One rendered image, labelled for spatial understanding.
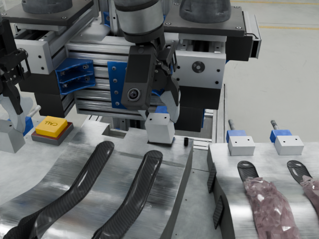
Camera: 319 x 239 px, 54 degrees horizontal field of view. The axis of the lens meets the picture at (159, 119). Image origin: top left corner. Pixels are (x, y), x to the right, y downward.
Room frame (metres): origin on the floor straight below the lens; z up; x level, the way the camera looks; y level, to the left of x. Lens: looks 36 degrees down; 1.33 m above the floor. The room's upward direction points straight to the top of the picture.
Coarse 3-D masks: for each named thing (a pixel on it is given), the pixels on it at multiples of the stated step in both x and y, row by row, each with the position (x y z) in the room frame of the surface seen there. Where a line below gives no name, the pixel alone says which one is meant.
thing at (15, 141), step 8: (32, 112) 0.57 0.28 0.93; (0, 120) 0.51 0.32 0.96; (8, 120) 0.53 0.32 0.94; (0, 128) 0.48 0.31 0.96; (8, 128) 0.48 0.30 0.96; (32, 128) 0.54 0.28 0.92; (0, 136) 0.47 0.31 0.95; (8, 136) 0.47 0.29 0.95; (16, 136) 0.48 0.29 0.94; (0, 144) 0.48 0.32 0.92; (8, 144) 0.47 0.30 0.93; (16, 144) 0.48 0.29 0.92; (24, 144) 0.50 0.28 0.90; (8, 152) 0.47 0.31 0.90; (16, 152) 0.47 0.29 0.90
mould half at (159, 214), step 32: (96, 128) 0.57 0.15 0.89; (128, 128) 0.57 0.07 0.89; (64, 160) 0.47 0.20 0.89; (128, 160) 0.47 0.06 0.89; (32, 192) 0.37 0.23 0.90; (64, 192) 0.38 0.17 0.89; (96, 192) 0.39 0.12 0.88; (160, 192) 0.39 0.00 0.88; (0, 224) 0.28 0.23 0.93; (64, 224) 0.29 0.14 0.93; (96, 224) 0.29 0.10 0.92; (160, 224) 0.31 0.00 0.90
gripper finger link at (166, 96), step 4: (164, 92) 0.51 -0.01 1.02; (168, 92) 0.51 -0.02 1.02; (160, 96) 0.52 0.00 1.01; (164, 96) 0.51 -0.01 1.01; (168, 96) 0.51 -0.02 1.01; (172, 96) 0.51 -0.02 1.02; (164, 100) 0.51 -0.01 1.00; (168, 100) 0.51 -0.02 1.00; (172, 100) 0.51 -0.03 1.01; (168, 104) 0.51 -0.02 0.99; (172, 104) 0.51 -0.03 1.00; (168, 108) 0.51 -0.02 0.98; (172, 108) 0.51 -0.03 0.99; (176, 108) 0.51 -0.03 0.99; (168, 112) 0.52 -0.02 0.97; (172, 112) 0.51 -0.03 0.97; (176, 112) 0.51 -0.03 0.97; (172, 116) 0.52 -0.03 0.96; (176, 116) 0.52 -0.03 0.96; (172, 120) 0.52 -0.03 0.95; (176, 120) 0.52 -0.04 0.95
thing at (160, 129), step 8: (160, 112) 0.56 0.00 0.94; (152, 120) 0.52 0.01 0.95; (160, 120) 0.52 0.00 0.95; (168, 120) 0.51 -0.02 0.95; (152, 128) 0.51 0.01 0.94; (160, 128) 0.51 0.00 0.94; (168, 128) 0.50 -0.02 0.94; (152, 136) 0.51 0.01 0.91; (160, 136) 0.51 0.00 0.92; (168, 136) 0.50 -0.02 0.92
